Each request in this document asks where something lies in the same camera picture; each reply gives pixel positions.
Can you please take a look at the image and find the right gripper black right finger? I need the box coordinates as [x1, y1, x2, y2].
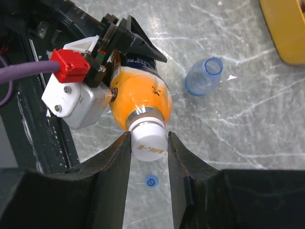
[168, 132, 305, 229]

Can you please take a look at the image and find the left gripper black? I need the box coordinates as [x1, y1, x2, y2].
[95, 14, 167, 70]

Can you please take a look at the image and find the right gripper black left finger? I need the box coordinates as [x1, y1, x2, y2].
[0, 132, 132, 229]

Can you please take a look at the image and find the orange drink bottle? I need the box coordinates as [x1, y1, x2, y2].
[110, 51, 172, 131]

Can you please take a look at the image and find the white bottle cap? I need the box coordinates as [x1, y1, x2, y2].
[129, 117, 168, 162]

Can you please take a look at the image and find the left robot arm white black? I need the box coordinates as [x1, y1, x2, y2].
[0, 0, 167, 65]

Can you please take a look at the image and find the blue bottle cap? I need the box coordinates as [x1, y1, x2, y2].
[145, 175, 159, 188]

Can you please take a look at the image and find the clear blue water bottle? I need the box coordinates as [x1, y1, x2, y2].
[184, 57, 223, 96]

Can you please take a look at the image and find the yellow plastic basket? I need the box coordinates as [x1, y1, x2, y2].
[259, 0, 305, 65]

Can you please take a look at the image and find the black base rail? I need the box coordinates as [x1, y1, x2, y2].
[0, 35, 81, 175]

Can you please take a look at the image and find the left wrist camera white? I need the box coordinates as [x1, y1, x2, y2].
[41, 35, 112, 130]

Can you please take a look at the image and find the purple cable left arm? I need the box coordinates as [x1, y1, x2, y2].
[0, 56, 60, 107]

